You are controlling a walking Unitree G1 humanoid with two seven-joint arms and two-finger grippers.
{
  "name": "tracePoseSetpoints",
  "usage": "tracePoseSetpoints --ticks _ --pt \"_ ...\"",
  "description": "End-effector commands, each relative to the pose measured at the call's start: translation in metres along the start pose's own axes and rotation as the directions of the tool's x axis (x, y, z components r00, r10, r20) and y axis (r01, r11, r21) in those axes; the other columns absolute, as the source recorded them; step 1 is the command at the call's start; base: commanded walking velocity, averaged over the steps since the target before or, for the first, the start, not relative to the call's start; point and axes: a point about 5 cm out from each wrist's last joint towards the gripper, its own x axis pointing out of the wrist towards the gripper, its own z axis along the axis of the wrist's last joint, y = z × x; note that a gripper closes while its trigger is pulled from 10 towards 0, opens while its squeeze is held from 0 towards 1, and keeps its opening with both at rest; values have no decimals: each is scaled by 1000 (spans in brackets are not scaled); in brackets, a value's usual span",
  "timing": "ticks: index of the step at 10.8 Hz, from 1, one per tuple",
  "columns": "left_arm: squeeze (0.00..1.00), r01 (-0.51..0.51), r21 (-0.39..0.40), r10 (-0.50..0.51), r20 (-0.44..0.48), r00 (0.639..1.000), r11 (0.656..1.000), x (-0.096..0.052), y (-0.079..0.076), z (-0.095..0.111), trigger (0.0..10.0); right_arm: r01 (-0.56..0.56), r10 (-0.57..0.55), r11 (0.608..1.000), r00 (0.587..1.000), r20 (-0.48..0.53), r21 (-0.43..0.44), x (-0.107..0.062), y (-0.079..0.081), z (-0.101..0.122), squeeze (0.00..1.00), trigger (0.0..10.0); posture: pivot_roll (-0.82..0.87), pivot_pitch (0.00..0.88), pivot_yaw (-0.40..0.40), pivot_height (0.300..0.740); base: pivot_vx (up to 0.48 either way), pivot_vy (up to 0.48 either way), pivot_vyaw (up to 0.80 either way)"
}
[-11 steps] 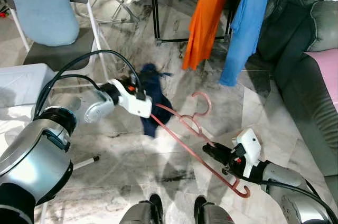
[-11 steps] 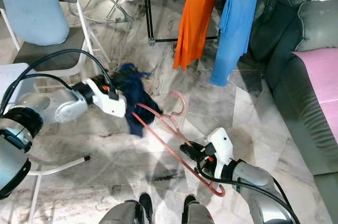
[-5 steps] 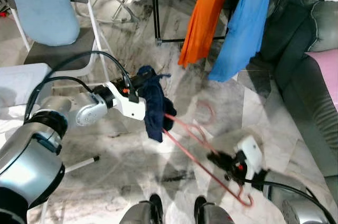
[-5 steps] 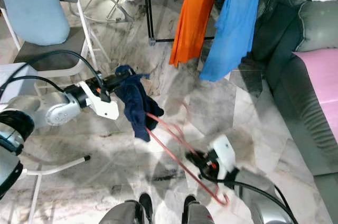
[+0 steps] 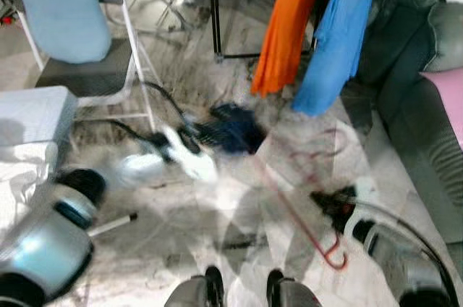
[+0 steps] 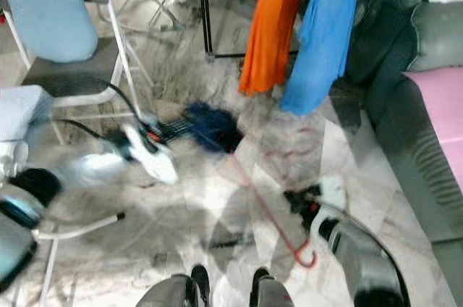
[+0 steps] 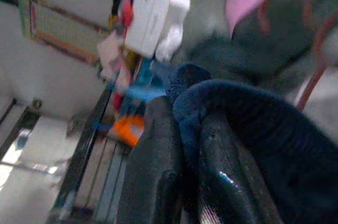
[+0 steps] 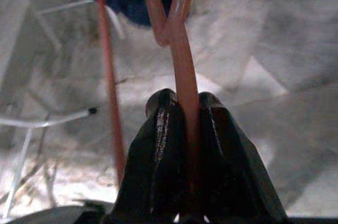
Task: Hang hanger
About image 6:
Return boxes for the red clothes hanger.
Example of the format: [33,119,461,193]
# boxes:
[228,127,319,269]

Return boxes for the navy blue garment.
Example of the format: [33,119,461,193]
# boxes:
[182,101,245,156]

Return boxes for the white shirt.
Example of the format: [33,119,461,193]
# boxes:
[0,137,31,181]

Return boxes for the robot right leg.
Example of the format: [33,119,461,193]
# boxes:
[250,267,297,307]

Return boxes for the white folding chair grey seat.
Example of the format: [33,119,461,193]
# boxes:
[0,0,144,145]

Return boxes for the black metal clothes rack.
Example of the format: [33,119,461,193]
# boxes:
[197,0,305,60]

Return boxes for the orange shirt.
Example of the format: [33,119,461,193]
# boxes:
[238,0,324,97]

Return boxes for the blue shirt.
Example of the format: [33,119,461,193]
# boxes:
[279,0,364,117]

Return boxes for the pink cushion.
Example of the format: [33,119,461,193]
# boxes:
[403,66,463,167]

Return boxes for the light blue cloth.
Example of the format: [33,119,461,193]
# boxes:
[0,0,100,63]

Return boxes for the dark green sofa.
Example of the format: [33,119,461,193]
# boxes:
[342,0,463,244]

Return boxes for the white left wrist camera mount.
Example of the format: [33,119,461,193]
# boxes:
[122,123,180,186]

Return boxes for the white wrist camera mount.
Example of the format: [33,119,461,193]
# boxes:
[310,174,349,243]
[122,123,180,186]

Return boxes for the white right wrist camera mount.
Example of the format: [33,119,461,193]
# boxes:
[310,174,349,243]

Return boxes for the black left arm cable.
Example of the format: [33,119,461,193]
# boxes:
[64,81,153,148]

